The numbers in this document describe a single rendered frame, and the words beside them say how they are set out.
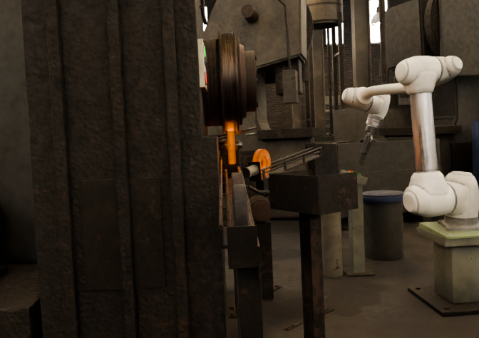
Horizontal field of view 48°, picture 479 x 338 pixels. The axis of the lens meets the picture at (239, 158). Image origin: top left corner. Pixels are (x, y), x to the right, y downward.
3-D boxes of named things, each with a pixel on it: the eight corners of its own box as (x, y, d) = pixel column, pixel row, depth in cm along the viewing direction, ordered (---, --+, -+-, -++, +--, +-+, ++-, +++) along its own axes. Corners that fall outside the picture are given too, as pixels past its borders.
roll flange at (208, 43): (197, 10, 244) (203, 85, 280) (197, 81, 214) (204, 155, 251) (219, 9, 244) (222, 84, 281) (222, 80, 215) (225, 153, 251)
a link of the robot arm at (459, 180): (486, 216, 257) (487, 171, 255) (457, 220, 251) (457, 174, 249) (461, 210, 272) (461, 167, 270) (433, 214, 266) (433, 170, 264)
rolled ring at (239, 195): (244, 177, 150) (232, 178, 149) (246, 192, 131) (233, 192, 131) (246, 242, 152) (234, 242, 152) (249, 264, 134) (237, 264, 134)
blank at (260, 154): (258, 182, 294) (263, 182, 292) (249, 160, 286) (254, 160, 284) (268, 165, 304) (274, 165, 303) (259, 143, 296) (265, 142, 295)
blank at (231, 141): (229, 170, 252) (236, 170, 252) (228, 153, 239) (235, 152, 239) (227, 142, 260) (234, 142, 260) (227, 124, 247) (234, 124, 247)
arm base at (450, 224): (471, 220, 274) (472, 210, 274) (487, 231, 253) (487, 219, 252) (435, 220, 277) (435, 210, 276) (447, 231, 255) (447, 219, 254)
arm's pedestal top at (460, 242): (475, 230, 280) (475, 222, 280) (511, 242, 248) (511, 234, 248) (416, 234, 278) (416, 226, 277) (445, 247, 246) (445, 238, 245)
